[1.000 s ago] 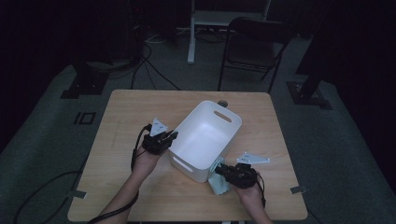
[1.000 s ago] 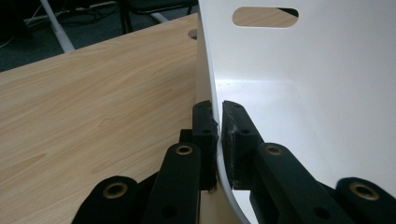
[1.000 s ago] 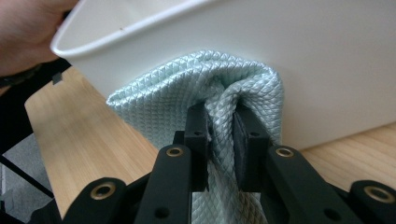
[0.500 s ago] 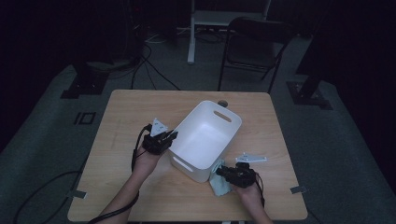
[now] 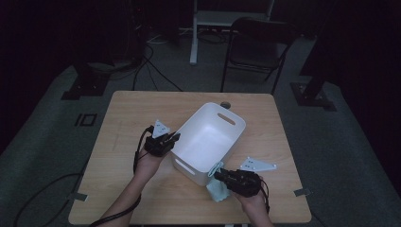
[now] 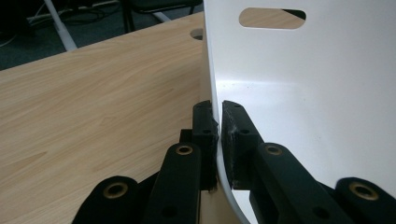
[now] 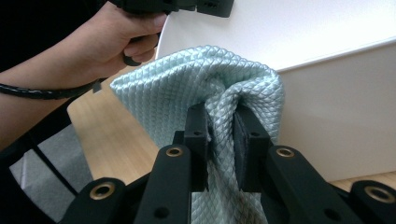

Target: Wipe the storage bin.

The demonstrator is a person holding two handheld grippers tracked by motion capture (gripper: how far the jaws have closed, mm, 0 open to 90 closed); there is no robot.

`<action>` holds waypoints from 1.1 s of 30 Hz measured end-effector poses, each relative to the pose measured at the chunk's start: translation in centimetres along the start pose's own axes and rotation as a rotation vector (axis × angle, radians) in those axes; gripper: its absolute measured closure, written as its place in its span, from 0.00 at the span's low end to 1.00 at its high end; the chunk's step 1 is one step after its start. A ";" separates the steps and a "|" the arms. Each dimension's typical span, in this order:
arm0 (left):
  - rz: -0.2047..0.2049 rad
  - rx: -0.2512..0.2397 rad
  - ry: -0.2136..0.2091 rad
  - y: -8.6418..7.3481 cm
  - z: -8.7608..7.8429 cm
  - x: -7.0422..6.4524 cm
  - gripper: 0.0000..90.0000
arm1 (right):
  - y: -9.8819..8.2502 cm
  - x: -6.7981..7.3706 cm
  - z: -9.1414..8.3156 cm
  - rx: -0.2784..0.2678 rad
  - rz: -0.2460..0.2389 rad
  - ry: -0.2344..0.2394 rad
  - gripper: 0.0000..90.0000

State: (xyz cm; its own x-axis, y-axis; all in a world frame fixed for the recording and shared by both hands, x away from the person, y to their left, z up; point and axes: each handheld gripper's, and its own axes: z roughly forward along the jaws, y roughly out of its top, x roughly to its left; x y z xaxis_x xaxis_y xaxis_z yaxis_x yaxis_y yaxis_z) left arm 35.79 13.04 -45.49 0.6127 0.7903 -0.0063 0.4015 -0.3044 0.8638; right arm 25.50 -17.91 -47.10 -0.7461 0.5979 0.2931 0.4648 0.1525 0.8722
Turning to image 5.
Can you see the person's right hand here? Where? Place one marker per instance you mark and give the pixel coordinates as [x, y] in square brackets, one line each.
[253, 203]

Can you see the light blue cloth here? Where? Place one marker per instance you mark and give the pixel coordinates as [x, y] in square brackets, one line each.
[217, 190]

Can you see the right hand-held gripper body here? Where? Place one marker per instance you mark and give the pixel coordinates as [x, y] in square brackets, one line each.
[246, 184]

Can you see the white plastic basket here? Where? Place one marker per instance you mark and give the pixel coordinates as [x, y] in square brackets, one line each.
[208, 142]

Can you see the grey tape strip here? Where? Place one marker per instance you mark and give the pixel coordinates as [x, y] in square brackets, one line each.
[78, 197]
[302, 192]

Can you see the black stand base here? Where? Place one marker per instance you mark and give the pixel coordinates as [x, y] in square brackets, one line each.
[312, 96]
[85, 85]

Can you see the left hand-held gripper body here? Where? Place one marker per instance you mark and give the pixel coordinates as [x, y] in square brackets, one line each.
[157, 145]

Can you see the person's left hand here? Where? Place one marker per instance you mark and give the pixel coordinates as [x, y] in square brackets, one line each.
[148, 165]

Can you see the round grey table grommet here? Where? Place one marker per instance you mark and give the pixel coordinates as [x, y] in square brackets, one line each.
[225, 103]

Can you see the black folding chair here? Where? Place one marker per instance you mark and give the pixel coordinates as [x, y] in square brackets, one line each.
[258, 47]

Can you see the white metal desk frame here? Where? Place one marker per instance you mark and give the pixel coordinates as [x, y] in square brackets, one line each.
[194, 38]

